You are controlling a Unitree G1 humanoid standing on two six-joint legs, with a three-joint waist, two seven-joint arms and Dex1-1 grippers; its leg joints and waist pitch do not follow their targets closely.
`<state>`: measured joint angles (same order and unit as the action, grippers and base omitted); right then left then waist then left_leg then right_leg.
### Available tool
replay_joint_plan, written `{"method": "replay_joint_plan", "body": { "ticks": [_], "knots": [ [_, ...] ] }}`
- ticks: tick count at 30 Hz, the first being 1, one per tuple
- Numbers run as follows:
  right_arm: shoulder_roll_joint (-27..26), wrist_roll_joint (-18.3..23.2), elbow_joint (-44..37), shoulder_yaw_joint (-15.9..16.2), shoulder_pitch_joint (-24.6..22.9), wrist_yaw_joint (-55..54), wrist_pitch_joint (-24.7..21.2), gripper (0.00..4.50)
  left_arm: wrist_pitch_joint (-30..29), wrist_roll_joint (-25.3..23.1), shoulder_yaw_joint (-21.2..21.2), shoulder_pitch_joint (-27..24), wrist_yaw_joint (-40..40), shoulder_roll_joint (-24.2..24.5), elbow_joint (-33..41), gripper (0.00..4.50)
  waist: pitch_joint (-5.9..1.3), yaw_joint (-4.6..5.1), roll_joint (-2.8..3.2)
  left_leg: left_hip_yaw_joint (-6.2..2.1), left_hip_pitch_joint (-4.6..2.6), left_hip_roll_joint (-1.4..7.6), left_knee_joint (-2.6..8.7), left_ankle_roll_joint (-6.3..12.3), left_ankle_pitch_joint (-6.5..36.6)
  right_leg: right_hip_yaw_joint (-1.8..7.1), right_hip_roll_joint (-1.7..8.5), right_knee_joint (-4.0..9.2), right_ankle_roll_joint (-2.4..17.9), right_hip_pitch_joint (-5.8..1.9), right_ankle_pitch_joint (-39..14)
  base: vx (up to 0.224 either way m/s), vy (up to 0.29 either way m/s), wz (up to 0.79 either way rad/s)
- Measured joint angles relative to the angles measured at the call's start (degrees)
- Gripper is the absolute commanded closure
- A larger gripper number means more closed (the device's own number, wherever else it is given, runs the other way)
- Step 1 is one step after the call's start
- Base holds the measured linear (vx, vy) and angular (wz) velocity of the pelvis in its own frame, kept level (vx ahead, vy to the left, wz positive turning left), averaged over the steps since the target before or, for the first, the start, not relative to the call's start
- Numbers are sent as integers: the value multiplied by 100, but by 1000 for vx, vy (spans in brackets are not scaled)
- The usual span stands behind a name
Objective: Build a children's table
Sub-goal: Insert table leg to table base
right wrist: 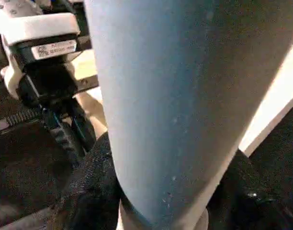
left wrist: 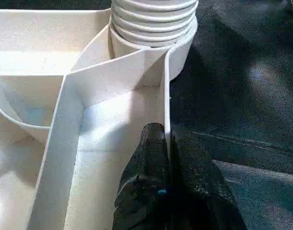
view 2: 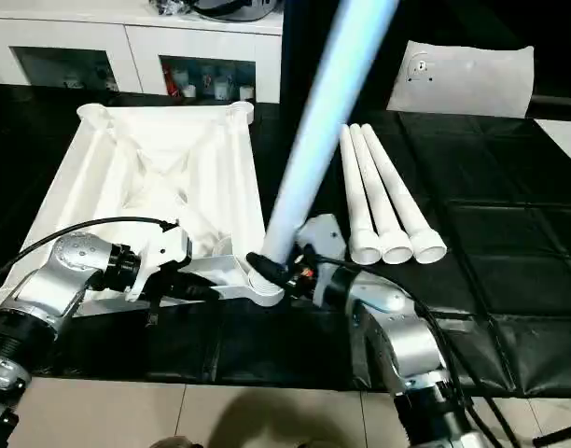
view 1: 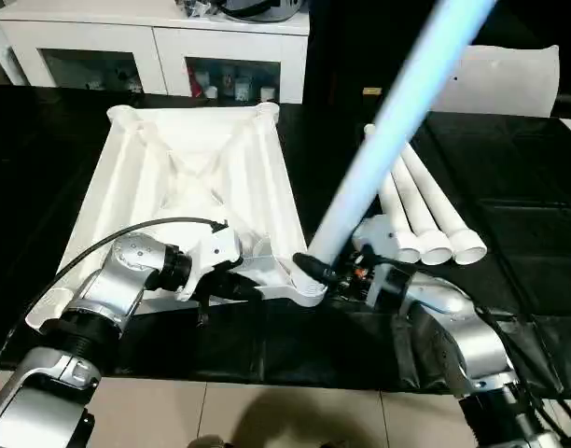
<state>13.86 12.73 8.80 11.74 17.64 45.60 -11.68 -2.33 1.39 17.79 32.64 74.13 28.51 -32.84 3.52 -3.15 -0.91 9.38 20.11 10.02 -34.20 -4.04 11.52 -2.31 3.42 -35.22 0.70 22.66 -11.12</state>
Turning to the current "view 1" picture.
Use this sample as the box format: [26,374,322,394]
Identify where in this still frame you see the white plastic table leg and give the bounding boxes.
[289,0,499,300]
[388,156,453,266]
[363,123,423,264]
[399,142,490,266]

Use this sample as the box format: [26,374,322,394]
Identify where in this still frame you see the white cabinet with glass doors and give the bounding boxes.
[0,0,311,105]

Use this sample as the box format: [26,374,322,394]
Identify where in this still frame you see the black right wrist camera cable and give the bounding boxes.
[362,242,571,424]

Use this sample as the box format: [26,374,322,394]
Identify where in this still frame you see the grey black helmet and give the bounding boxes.
[218,0,301,21]

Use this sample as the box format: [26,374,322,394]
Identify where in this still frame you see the black left wrist camera cable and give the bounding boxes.
[56,217,229,281]

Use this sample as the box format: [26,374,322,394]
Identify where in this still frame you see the black padded work mat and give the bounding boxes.
[0,83,571,400]

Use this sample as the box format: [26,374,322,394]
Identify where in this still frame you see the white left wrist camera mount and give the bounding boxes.
[175,228,243,302]

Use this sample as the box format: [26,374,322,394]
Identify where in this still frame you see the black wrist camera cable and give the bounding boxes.
[362,242,571,424]
[56,217,229,281]

